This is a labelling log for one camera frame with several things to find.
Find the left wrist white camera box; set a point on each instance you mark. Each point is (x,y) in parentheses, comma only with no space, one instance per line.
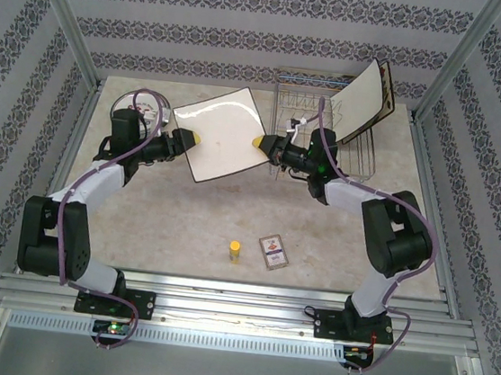
(149,112)

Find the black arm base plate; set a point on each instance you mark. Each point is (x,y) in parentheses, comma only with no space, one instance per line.
(144,304)
(325,325)

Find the square plate fruit print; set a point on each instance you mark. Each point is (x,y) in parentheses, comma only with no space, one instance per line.
(388,94)

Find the playing card box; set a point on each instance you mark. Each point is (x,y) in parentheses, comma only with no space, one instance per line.
(273,252)

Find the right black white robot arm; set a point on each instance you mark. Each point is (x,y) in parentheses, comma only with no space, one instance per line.
(400,245)

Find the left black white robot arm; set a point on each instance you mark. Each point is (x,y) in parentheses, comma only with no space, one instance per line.
(52,242)

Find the small yellow bottle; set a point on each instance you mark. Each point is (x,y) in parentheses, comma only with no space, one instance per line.
(234,251)

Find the aluminium side rail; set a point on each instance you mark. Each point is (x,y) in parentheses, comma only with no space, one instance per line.
(75,145)
(426,171)

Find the aluminium frame post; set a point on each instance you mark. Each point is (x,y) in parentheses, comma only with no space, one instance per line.
(460,57)
(62,12)

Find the round green-rimmed plate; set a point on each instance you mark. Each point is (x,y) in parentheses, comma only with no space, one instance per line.
(127,95)

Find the aluminium mounting rail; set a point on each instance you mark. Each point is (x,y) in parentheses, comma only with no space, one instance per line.
(236,308)

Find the small controller board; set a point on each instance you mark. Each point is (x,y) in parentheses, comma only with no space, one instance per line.
(358,354)
(112,328)

